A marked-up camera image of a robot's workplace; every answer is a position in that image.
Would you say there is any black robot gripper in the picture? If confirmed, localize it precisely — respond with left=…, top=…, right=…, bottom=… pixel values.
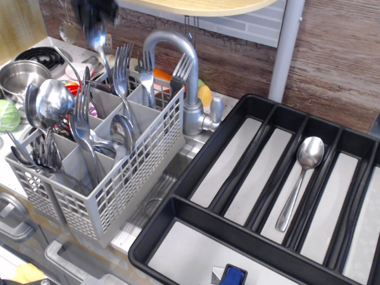
left=71, top=0, right=119, bottom=28

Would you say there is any big steel spoon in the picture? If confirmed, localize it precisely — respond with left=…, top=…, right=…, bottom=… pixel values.
left=84, top=22, right=115, bottom=93

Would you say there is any large steel ladle spoon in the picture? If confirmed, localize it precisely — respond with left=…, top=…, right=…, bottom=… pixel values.
left=36, top=79, right=75, bottom=128

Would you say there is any steel spoon centre compartment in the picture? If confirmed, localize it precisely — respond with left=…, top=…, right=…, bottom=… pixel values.
left=110, top=114, right=135, bottom=167

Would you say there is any grey plastic cutlery basket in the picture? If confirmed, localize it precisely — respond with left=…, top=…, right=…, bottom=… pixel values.
left=5, top=72, right=185, bottom=246

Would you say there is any steel spoon in tray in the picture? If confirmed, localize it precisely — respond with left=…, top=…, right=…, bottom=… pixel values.
left=275, top=137, right=324, bottom=232

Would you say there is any black cutlery tray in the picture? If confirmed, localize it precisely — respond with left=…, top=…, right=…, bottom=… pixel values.
left=128, top=94, right=379, bottom=284

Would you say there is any hanging steel strainer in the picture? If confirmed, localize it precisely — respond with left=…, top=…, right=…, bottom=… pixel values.
left=59, top=0, right=78, bottom=45

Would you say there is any hanging small steel grater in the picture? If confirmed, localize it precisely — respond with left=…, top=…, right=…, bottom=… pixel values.
left=103, top=33, right=113, bottom=55

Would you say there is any tall steel fork middle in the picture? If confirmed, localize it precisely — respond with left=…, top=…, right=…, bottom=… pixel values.
left=113, top=43, right=134, bottom=124

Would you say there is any black stove burner coil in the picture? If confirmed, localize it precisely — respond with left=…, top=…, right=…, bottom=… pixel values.
left=14, top=47, right=65, bottom=71

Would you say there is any steel fork back compartment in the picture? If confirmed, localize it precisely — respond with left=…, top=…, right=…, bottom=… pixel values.
left=138, top=51, right=156, bottom=109

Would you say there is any steel fork compartment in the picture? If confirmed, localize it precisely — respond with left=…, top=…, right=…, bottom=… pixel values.
left=69, top=85, right=99, bottom=187
left=138, top=51, right=156, bottom=109

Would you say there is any orange toy carrot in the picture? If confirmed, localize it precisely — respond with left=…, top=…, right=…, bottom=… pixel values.
left=153, top=68, right=172, bottom=82

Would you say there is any steel cooking pot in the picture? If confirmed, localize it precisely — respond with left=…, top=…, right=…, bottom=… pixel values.
left=1, top=60, right=52, bottom=102

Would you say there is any steel fork near faucet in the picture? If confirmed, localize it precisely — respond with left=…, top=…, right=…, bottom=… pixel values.
left=170, top=53, right=193, bottom=99

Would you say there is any steel fork front compartment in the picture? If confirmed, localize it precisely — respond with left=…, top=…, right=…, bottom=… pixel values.
left=69, top=85, right=99, bottom=187

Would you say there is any light wooden shelf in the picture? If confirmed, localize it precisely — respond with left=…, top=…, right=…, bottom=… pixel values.
left=119, top=0, right=276, bottom=17

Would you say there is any green toy cabbage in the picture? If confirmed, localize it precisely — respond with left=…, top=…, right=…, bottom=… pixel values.
left=1, top=99, right=21, bottom=132

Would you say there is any yellow toy corn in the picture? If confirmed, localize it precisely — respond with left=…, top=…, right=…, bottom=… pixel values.
left=198, top=85, right=213, bottom=107

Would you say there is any silver sink faucet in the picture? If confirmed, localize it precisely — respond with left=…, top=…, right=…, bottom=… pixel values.
left=143, top=28, right=223, bottom=135

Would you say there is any steel forks left compartment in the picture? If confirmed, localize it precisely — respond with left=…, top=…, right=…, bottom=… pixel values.
left=6, top=131, right=65, bottom=173

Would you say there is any blue black object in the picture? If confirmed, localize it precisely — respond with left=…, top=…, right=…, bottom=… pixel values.
left=211, top=264, right=248, bottom=285

